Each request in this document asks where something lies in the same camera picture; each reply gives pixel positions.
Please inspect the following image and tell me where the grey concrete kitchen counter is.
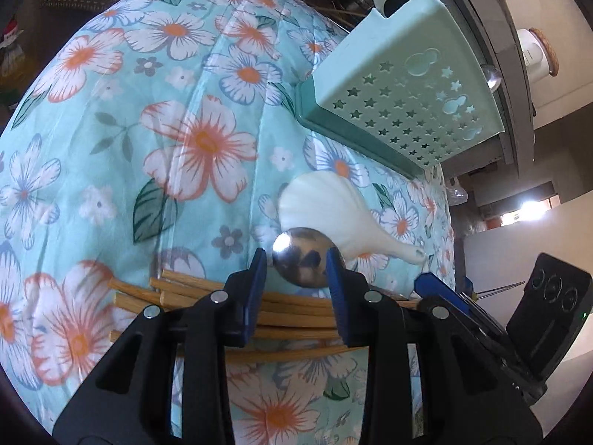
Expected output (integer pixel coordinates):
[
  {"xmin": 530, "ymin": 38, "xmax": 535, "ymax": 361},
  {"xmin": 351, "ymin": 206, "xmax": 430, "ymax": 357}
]
[{"xmin": 431, "ymin": 0, "xmax": 538, "ymax": 165}]

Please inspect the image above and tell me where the mint green utensil holder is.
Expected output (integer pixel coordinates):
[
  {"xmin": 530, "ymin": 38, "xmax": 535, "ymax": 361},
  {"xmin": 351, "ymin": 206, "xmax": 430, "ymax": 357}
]
[{"xmin": 296, "ymin": 0, "xmax": 507, "ymax": 181}]

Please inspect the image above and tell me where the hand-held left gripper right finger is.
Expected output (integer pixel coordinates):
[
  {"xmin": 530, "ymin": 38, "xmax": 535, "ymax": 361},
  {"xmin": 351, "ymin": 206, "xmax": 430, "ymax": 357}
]
[{"xmin": 325, "ymin": 248, "xmax": 543, "ymax": 445}]

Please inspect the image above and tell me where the white kitchen appliance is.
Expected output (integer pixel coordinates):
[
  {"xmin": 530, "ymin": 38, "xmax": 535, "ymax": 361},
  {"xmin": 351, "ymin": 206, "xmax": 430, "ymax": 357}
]
[{"xmin": 516, "ymin": 28, "xmax": 550, "ymax": 79}]

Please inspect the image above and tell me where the clear plastic bag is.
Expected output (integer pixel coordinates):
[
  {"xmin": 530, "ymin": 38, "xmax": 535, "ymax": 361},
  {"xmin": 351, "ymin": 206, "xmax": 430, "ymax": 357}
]
[{"xmin": 445, "ymin": 178, "xmax": 468, "ymax": 207}]

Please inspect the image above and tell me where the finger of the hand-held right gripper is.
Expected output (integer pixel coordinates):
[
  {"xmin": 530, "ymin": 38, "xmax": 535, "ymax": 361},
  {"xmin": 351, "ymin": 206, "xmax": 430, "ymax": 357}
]
[{"xmin": 414, "ymin": 273, "xmax": 510, "ymax": 365}]

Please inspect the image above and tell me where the pile of wooden chopsticks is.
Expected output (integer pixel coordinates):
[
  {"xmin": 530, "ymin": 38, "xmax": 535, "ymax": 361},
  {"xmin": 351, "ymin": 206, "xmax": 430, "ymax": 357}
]
[{"xmin": 109, "ymin": 269, "xmax": 420, "ymax": 365}]

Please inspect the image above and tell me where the woven round trivet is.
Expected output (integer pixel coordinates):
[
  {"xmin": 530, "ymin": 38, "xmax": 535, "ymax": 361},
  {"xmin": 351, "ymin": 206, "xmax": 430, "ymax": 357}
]
[{"xmin": 533, "ymin": 28, "xmax": 559, "ymax": 78}]

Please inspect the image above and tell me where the white ribbed rice scoop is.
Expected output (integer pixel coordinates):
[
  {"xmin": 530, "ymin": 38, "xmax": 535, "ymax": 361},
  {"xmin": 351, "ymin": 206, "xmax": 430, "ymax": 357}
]
[{"xmin": 278, "ymin": 170, "xmax": 429, "ymax": 266}]

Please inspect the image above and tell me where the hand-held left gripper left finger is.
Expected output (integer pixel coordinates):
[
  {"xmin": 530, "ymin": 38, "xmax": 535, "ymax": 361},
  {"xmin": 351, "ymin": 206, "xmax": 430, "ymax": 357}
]
[{"xmin": 53, "ymin": 248, "xmax": 268, "ymax": 445}]

